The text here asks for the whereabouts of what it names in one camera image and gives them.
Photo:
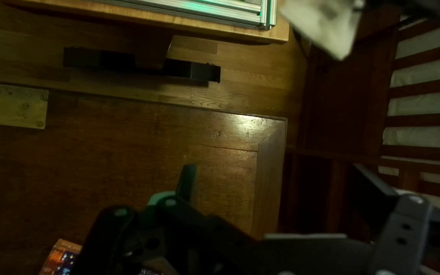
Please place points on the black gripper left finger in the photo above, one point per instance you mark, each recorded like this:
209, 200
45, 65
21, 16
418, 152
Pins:
187, 181

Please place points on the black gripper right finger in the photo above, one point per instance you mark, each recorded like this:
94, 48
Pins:
372, 196

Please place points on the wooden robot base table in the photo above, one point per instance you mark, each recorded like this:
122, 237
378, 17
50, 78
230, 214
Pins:
198, 28

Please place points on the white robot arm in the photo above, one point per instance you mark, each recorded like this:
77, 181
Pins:
273, 80

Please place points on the dark wooden secretary desk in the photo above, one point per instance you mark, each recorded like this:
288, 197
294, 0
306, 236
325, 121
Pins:
97, 152

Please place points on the colourful box on desk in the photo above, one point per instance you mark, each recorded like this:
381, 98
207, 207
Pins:
62, 259

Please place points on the small paper label on desk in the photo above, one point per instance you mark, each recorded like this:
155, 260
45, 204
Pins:
25, 107

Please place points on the wooden slatted crib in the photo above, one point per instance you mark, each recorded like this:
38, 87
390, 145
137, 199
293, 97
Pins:
424, 101

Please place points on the aluminium robot mounting plate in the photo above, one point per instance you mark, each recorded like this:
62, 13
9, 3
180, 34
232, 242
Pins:
258, 14

